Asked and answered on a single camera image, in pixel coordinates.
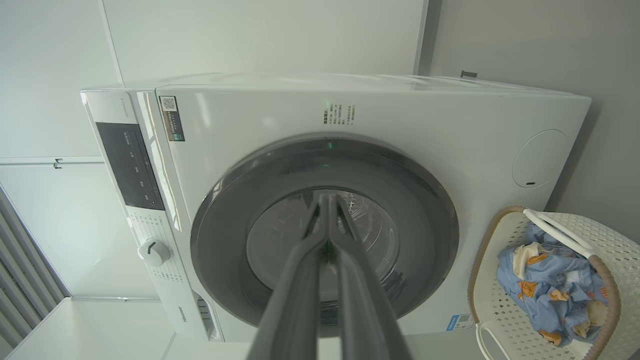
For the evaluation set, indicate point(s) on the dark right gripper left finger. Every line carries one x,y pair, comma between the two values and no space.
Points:
295,300

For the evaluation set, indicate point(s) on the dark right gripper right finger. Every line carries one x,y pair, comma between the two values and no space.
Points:
365,310

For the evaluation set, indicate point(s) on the blue orange cream garment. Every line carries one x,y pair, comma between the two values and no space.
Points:
540,270

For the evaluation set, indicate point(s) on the white plastic control knob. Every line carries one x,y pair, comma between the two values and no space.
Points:
154,252

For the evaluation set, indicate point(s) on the white front-load washing machine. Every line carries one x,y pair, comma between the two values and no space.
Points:
400,115

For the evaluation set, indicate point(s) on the blue energy label sticker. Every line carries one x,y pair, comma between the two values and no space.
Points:
460,322

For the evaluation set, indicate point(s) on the cream perforated laundry basket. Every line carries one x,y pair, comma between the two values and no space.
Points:
500,310

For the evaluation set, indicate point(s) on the dark QR code sticker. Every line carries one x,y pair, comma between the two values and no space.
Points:
172,119

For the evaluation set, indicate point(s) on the grey slatted blind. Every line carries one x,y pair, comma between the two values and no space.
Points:
20,270

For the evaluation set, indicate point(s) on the small dark floor bracket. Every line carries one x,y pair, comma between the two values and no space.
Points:
468,74

